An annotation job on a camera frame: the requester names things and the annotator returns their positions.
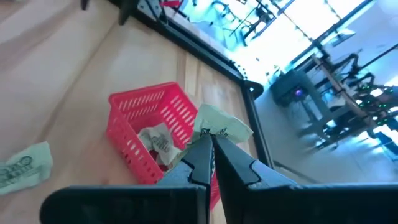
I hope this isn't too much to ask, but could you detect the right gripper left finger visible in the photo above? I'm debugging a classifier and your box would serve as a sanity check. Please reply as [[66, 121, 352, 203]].
[[39, 134, 215, 224]]

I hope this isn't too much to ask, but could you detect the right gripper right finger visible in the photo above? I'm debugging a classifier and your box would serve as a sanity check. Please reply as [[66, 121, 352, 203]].
[[213, 136, 398, 224]]

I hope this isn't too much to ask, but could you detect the green stevia sweetener packet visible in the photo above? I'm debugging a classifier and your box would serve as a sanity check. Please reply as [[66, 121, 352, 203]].
[[137, 123, 183, 166], [191, 103, 254, 146], [0, 141, 53, 197]]

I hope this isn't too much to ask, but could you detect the small red object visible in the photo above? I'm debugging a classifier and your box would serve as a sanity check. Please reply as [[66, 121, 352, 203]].
[[160, 0, 183, 9]]

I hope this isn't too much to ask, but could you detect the red plastic slotted basket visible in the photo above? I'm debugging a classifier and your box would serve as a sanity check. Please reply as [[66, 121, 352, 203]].
[[105, 81, 221, 211]]

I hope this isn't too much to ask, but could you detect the black computer with light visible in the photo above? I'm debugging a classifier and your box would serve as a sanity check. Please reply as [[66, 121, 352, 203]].
[[269, 70, 313, 108]]

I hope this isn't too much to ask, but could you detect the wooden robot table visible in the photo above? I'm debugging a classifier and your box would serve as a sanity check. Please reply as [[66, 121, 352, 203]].
[[310, 51, 398, 138]]

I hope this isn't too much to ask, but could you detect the black robot station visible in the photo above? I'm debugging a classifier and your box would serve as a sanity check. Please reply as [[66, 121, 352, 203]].
[[211, 0, 282, 44]]

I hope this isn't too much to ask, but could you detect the black aluminium table frame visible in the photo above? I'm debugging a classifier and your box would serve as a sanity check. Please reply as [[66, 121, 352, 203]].
[[107, 0, 276, 170]]

